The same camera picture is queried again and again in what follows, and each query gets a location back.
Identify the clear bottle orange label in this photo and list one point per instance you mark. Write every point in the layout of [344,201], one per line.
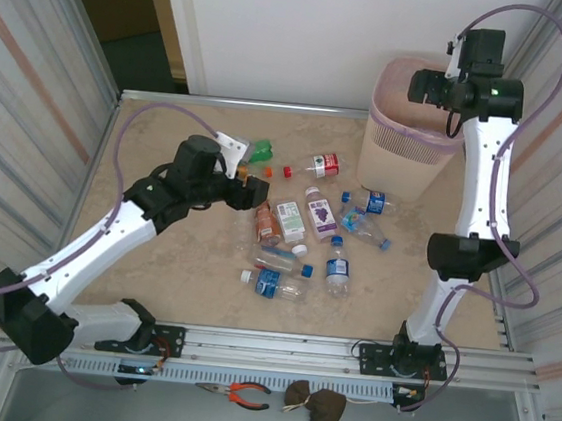
[267,171]

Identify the brown label bottle white cap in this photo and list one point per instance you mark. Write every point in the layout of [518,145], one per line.
[265,224]

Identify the green plastic soda bottle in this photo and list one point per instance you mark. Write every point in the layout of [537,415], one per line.
[262,150]

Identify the square bottle green white label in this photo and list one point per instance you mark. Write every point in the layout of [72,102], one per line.
[290,221]

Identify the clear bottle blue cap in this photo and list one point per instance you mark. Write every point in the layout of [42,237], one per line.
[276,257]

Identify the bottle purple grape label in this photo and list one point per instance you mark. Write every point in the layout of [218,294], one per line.
[322,215]

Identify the clear bottle red label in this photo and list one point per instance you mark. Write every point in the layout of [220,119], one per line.
[323,166]

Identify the blue label bottle white cap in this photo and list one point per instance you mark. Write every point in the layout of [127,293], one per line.
[271,282]

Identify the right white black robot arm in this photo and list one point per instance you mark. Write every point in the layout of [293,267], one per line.
[481,166]

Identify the beige plastic waste bin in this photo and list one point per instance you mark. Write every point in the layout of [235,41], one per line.
[390,172]

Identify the crumpled bottle light blue label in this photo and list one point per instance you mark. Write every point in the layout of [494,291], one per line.
[360,226]

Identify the clear bottle blue Pepsi label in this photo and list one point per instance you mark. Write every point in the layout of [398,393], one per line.
[375,202]

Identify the small black controller board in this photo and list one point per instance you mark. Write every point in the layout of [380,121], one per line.
[136,369]
[405,392]

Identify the brown cloth pouch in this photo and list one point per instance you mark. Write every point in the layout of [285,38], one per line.
[328,409]

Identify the grey metal shelf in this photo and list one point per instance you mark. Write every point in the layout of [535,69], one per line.
[138,417]

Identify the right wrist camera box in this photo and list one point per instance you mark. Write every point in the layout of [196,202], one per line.
[457,58]

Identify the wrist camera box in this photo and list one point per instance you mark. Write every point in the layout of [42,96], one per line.
[457,58]
[232,147]

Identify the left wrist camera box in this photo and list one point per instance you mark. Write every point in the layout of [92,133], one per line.
[232,147]

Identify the aluminium corner post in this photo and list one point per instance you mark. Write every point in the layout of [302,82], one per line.
[537,46]
[82,23]

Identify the aluminium table back rail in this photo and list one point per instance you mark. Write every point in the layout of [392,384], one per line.
[247,104]

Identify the white beige door frame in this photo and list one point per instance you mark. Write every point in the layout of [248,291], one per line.
[189,35]

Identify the aluminium front mounting rail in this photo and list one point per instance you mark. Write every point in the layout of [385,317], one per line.
[271,347]

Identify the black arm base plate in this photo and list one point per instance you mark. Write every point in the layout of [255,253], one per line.
[172,341]
[371,357]

